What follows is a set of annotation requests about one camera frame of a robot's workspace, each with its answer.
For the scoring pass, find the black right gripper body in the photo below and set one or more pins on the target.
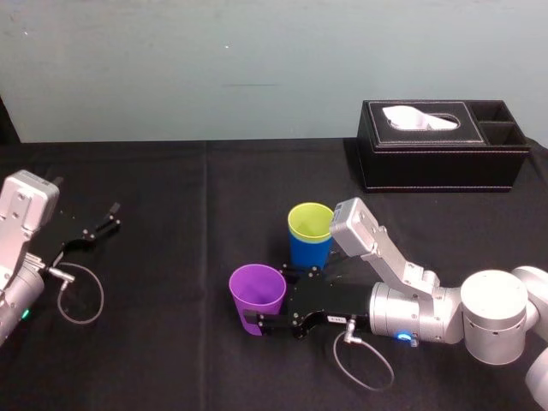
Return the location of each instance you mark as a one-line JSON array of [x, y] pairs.
[[334, 301]]

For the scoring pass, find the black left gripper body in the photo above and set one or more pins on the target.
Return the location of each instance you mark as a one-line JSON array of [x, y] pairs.
[[64, 233]]

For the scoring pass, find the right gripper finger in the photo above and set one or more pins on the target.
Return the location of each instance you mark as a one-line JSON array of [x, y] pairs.
[[276, 321], [299, 274]]

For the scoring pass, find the purple plastic cup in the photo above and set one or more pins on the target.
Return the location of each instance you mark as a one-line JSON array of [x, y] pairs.
[[257, 295]]

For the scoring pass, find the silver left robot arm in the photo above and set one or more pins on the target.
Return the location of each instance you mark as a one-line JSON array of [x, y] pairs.
[[17, 214]]

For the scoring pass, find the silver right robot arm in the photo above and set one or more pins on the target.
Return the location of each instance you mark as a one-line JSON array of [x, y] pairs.
[[492, 308]]

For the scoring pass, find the blue plastic cup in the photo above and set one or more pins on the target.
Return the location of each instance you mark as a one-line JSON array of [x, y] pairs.
[[310, 252]]

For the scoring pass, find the yellow-green plastic cup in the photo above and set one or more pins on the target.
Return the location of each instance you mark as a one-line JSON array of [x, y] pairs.
[[306, 220]]

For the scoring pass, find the black table cloth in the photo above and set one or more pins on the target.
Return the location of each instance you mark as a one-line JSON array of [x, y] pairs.
[[171, 351]]

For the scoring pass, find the black leather tissue box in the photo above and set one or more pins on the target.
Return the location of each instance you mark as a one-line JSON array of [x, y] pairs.
[[436, 164]]

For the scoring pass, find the white tissue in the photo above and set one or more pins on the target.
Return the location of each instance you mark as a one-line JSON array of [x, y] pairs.
[[406, 116]]

